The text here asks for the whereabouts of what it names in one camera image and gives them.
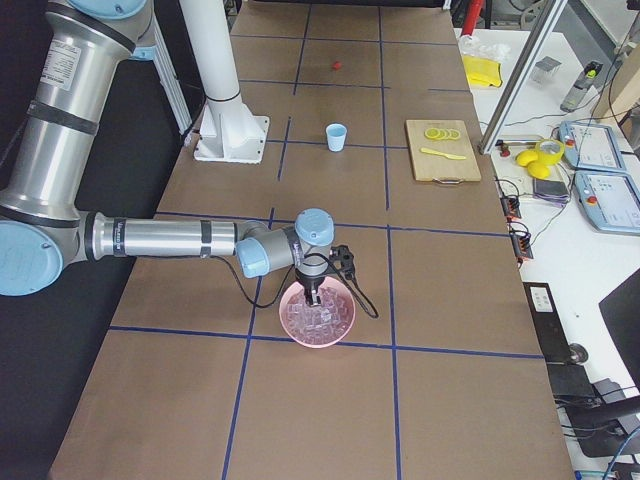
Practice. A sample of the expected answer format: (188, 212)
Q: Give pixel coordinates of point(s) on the light blue cup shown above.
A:
(335, 136)

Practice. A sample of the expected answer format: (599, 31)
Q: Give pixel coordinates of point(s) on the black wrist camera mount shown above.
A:
(342, 257)

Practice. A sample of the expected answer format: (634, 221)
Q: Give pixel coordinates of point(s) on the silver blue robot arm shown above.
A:
(42, 231)

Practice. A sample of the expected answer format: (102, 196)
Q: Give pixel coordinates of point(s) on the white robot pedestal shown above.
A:
(229, 132)

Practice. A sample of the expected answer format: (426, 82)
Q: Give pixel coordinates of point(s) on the yellow plastic knife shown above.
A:
(449, 156)

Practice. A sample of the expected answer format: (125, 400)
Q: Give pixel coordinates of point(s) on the clear ice cubes pile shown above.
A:
(325, 315)

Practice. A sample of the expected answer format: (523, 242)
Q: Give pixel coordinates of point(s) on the wooden cutting board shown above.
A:
(429, 168)

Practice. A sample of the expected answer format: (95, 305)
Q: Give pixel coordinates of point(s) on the lower teach pendant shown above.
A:
(610, 201)

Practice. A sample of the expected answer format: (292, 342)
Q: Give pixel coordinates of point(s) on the yellow tape roll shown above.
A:
(549, 151)

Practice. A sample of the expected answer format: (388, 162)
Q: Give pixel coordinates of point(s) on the clear plastic box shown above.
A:
(545, 70)

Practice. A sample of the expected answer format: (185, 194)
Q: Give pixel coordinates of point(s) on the pink bowl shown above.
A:
(300, 337)

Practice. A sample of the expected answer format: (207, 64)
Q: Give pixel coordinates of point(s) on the yellow lemon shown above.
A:
(538, 170)
(526, 157)

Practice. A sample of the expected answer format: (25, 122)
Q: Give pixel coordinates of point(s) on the aluminium frame post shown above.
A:
(541, 30)

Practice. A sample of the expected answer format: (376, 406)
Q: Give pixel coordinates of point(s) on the yellow lemon lower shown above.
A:
(538, 170)

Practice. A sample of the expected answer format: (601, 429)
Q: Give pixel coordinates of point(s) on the yellow lemon upper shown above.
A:
(526, 157)

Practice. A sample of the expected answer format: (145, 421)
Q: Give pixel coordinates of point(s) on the teach pendant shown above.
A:
(591, 146)
(610, 201)

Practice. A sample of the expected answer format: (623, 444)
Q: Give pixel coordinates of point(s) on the yellow cloth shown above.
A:
(482, 71)

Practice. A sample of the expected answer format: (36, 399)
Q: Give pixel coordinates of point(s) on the upper teach pendant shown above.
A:
(591, 146)

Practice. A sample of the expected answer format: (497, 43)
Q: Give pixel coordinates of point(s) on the grey handheld device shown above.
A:
(580, 87)

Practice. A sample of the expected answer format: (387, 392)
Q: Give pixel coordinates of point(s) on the purple notebook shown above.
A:
(555, 192)

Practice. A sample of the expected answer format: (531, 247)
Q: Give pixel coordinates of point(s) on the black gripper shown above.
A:
(310, 285)

